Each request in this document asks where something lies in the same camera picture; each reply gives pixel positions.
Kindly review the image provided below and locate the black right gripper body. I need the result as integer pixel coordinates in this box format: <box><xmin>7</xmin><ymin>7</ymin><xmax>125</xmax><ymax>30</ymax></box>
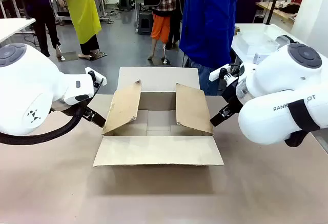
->
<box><xmin>221</xmin><ymin>80</ymin><xmax>244</xmax><ymax>114</ymax></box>

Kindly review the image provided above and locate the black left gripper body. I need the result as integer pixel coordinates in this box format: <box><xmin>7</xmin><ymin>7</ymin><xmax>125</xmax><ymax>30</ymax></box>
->
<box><xmin>75</xmin><ymin>100</ymin><xmax>94</xmax><ymax>123</ymax></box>

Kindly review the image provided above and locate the brown cardboard box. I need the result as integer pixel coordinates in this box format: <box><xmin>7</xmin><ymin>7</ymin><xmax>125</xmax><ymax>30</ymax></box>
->
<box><xmin>92</xmin><ymin>66</ymin><xmax>224</xmax><ymax>168</ymax></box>

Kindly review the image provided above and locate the grey floor plate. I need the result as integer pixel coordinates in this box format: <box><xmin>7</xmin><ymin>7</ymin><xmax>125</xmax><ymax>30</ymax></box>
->
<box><xmin>57</xmin><ymin>51</ymin><xmax>79</xmax><ymax>62</ymax></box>

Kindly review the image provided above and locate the dark floor mat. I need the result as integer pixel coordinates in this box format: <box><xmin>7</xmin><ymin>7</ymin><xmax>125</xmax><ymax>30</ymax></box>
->
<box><xmin>85</xmin><ymin>51</ymin><xmax>108</xmax><ymax>62</ymax></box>

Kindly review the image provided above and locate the clear plastic bag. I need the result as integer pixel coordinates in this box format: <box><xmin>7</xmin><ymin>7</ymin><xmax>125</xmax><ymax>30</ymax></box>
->
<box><xmin>235</xmin><ymin>32</ymin><xmax>280</xmax><ymax>56</ymax></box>

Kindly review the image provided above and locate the large white side table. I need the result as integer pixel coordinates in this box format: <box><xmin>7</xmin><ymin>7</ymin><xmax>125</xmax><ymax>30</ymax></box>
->
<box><xmin>230</xmin><ymin>23</ymin><xmax>306</xmax><ymax>67</ymax></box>

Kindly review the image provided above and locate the person in blue jacket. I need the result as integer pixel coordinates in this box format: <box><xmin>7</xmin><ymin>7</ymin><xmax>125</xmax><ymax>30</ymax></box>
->
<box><xmin>179</xmin><ymin>0</ymin><xmax>239</xmax><ymax>96</ymax></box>

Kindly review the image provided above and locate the person in purple skirt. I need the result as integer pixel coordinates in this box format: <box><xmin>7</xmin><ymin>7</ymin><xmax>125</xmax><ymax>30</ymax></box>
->
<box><xmin>235</xmin><ymin>0</ymin><xmax>265</xmax><ymax>25</ymax></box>

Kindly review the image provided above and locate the wooden workbench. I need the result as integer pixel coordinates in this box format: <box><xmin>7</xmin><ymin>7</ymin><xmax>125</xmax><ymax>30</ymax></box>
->
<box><xmin>256</xmin><ymin>1</ymin><xmax>301</xmax><ymax>25</ymax></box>

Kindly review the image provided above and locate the person in yellow apron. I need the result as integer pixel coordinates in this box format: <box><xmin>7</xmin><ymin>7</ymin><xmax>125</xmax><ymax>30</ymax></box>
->
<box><xmin>56</xmin><ymin>0</ymin><xmax>107</xmax><ymax>61</ymax></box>

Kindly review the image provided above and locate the person in black clothes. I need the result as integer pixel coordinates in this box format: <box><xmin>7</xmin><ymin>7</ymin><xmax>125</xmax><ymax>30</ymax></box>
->
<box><xmin>10</xmin><ymin>0</ymin><xmax>64</xmax><ymax>58</ymax></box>

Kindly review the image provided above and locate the person in orange shorts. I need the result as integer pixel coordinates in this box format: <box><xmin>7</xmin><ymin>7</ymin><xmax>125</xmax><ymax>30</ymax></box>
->
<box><xmin>142</xmin><ymin>0</ymin><xmax>186</xmax><ymax>61</ymax></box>

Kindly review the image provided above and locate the black plastic stool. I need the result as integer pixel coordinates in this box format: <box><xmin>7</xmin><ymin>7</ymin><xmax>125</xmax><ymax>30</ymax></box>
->
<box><xmin>136</xmin><ymin>10</ymin><xmax>155</xmax><ymax>35</ymax></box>

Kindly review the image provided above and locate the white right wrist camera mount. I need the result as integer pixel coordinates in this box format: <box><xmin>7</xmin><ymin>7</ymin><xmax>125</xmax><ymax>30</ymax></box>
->
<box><xmin>209</xmin><ymin>64</ymin><xmax>239</xmax><ymax>87</ymax></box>

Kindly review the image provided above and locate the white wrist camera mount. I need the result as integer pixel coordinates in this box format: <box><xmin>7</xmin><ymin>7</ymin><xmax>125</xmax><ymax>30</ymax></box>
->
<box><xmin>209</xmin><ymin>64</ymin><xmax>239</xmax><ymax>87</ymax></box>
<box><xmin>85</xmin><ymin>66</ymin><xmax>107</xmax><ymax>87</ymax></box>

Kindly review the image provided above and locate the black sleeved arm cable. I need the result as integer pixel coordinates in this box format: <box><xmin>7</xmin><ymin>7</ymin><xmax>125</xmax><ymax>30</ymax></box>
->
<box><xmin>0</xmin><ymin>100</ymin><xmax>89</xmax><ymax>146</ymax></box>

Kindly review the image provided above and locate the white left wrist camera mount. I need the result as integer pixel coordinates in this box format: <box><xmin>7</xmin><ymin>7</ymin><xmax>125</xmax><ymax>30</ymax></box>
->
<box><xmin>85</xmin><ymin>66</ymin><xmax>107</xmax><ymax>87</ymax></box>

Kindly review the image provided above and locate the black strap on arm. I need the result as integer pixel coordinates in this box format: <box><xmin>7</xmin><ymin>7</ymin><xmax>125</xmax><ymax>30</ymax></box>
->
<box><xmin>283</xmin><ymin>99</ymin><xmax>321</xmax><ymax>148</ymax></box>

